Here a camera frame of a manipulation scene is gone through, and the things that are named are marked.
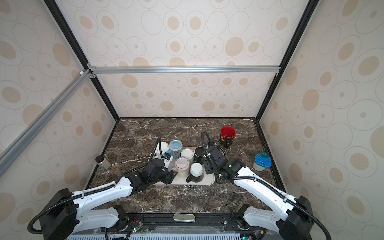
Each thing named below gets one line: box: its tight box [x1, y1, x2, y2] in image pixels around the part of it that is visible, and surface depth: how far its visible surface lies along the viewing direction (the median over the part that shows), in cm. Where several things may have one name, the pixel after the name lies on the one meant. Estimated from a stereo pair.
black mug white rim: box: [194, 146, 205, 164], surface depth 90 cm
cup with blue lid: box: [252, 152, 272, 172], surface depth 87 cm
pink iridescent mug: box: [175, 156, 190, 179], surface depth 85 cm
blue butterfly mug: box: [167, 140, 183, 159], surface depth 92 cm
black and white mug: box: [186, 162, 204, 183], surface depth 85 cm
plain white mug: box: [180, 148, 195, 164], surface depth 93 cm
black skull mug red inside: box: [219, 126, 237, 149], surface depth 100 cm
